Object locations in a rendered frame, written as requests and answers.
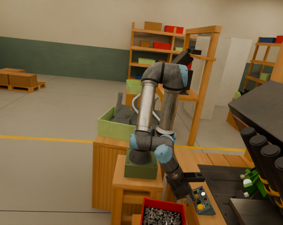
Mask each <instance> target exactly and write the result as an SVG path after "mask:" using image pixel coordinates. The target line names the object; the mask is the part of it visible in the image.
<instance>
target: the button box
mask: <svg viewBox="0 0 283 225"><path fill-rule="evenodd" d="M200 188H203V186H200V187H198V188H196V189H195V190H196V191H197V192H196V193H195V194H197V195H198V196H199V197H198V198H197V199H199V200H200V203H199V204H202V205H203V209H201V210H199V209H198V208H197V206H198V205H199V204H197V203H196V204H195V203H194V205H195V208H196V210H197V213H198V215H206V216H213V215H216V213H215V211H214V208H213V206H212V204H211V202H210V200H209V198H208V195H207V193H206V191H205V190H204V188H203V190H202V191H200ZM203 192H204V193H205V195H201V193H203ZM205 197H207V200H204V198H205ZM207 202H209V203H210V205H209V206H206V203H207Z"/></svg>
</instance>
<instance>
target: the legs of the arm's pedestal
mask: <svg viewBox="0 0 283 225"><path fill-rule="evenodd" d="M144 197H145V198H149V199H155V200H160V199H161V192H148V191H145V192H133V191H125V190H124V189H114V188H113V189H112V209H111V223H110V225H132V217H125V216H122V210H123V203H128V204H143V199H144Z"/></svg>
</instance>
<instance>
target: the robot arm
mask: <svg viewBox="0 0 283 225"><path fill-rule="evenodd" d="M187 79H188V71H187V67H186V66H185V65H180V64H173V63H166V62H156V63H154V64H152V65H150V66H149V67H148V68H147V69H146V71H145V72H144V74H143V76H142V79H141V85H142V90H141V98H140V104H139V110H138V116H137V123H136V128H135V129H134V133H132V134H131V135H130V140H129V146H130V148H131V151H130V153H129V160H130V161H131V162H133V163H135V164H140V165H143V164H147V163H149V162H150V160H151V154H150V151H153V152H154V155H155V157H156V159H157V161H158V162H159V163H160V165H161V167H162V168H163V170H164V171H165V173H166V175H167V176H166V181H167V183H169V184H170V186H171V190H172V192H173V194H174V195H175V197H176V199H177V200H179V199H182V198H186V200H185V201H184V203H185V204H189V203H195V204H196V203H197V198H196V196H195V194H194V192H193V190H192V188H191V186H190V184H189V183H192V182H204V181H205V177H204V175H203V173H202V172H183V170H182V168H181V166H180V165H179V163H178V161H177V159H176V158H175V152H174V144H175V139H176V132H175V130H174V129H173V123H174V119H175V113H176V108H177V103H178V98H179V93H180V92H181V91H182V90H183V87H186V86H187ZM159 83H160V84H163V85H162V87H163V88H164V90H165V91H164V97H163V103H162V110H161V116H160V122H159V125H158V126H157V127H156V129H153V128H152V126H151V121H152V114H153V107H154V98H155V91H156V88H157V87H158V84H159Z"/></svg>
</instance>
